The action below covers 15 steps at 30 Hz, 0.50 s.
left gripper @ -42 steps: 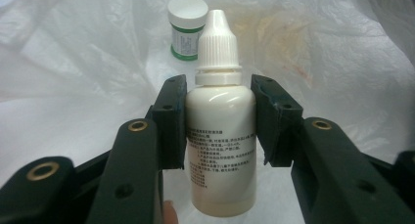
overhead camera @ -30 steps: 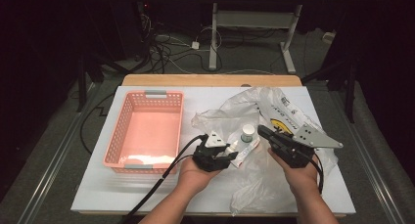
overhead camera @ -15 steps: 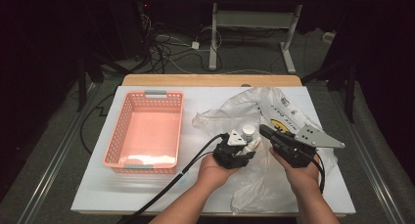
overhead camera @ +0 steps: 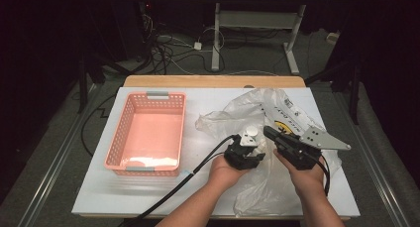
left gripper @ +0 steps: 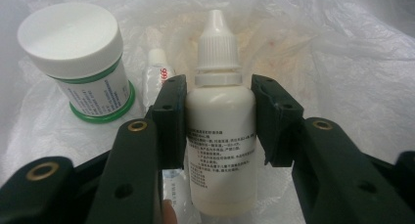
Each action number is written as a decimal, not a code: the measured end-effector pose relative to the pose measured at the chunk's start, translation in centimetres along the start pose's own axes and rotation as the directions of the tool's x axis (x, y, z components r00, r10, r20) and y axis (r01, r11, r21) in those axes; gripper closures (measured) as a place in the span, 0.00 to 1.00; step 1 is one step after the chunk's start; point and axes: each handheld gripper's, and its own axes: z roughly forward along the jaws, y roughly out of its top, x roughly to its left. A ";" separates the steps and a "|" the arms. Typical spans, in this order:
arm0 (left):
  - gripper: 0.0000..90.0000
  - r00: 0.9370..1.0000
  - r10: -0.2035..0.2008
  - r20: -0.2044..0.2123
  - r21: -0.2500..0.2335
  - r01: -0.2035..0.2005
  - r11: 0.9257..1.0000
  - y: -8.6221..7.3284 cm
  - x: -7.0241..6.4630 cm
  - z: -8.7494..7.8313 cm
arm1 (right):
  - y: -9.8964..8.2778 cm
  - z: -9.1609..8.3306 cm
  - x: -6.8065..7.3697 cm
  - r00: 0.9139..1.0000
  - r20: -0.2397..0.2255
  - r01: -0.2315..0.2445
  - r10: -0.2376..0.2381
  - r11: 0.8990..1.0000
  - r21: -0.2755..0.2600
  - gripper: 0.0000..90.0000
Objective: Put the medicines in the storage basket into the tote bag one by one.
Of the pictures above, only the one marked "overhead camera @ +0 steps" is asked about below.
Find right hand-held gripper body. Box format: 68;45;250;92
274;126;353;171

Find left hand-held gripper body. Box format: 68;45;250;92
224;130;266;171

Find clear plastic bag yellow face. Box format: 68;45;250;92
194;87;343;219

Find pink plastic basket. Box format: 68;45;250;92
104;91;188;177

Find person's left hand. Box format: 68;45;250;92
207;155;249;192

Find person's right hand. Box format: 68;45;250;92
272;150;327;198

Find black metal stand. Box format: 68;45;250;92
304;53;362;126
76;53;134;115

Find wooden table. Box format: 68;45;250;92
78;74;352;221

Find white power strip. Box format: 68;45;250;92
325;31;342;46

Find white table board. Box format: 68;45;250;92
71;86;362;218

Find right hand-held gripper black cable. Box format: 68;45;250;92
317;153;332;197

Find hand-held gripper black cable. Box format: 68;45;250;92
118;134;238;227
317;153;332;197

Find left hand-held gripper black cable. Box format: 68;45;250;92
118;134;238;227

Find metal floor rail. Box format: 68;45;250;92
22;83;104;227
332;87;411;227

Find white metal desk frame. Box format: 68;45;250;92
197;0;352;76

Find tangle of floor cables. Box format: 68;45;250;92
140;12;226;76

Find black floor cable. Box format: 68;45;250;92
80;93;117;158

